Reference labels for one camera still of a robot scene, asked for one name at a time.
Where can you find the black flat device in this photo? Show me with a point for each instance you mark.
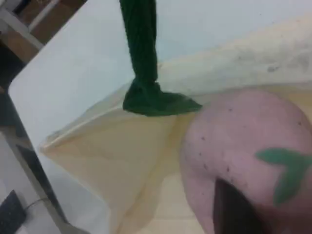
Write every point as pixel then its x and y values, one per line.
pixel 9 212

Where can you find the white shelf frame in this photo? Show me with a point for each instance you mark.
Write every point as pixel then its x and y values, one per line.
pixel 22 28

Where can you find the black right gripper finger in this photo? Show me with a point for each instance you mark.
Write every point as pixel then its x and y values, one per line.
pixel 231 212

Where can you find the pink peach with green leaf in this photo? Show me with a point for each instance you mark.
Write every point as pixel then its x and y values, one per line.
pixel 231 136

